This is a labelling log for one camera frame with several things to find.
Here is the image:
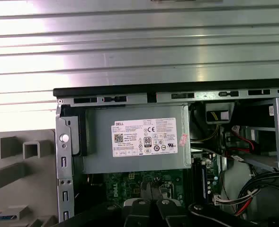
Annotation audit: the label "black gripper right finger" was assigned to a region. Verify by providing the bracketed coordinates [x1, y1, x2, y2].
[153, 182, 257, 227]

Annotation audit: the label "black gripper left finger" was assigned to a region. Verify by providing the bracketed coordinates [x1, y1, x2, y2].
[65, 182, 155, 227]

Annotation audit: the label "black RAM slot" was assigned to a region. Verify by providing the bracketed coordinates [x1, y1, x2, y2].
[191, 157, 198, 205]

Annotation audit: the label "CPU socket with metal cover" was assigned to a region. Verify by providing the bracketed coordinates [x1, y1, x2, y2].
[139, 179, 178, 203]

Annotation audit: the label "green motherboard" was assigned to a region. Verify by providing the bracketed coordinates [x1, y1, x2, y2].
[72, 151, 225, 213]

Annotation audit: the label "grey Dell power supply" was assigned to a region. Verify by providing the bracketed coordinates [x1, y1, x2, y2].
[82, 103, 192, 175]

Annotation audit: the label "grey parts rack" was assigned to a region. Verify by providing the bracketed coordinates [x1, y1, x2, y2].
[0, 129, 59, 227]

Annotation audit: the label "black PC case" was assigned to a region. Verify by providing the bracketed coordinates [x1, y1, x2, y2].
[53, 81, 279, 227]

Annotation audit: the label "metal optical drive bay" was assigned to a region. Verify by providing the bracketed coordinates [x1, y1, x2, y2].
[231, 96, 279, 172]

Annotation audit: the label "black and white wire bundle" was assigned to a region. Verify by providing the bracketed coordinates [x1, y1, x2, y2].
[212, 170, 279, 217]

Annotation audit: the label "red data cable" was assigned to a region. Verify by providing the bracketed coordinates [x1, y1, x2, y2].
[226, 138, 261, 156]

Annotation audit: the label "yellow power wires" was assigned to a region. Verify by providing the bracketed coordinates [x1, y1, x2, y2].
[209, 111, 222, 144]

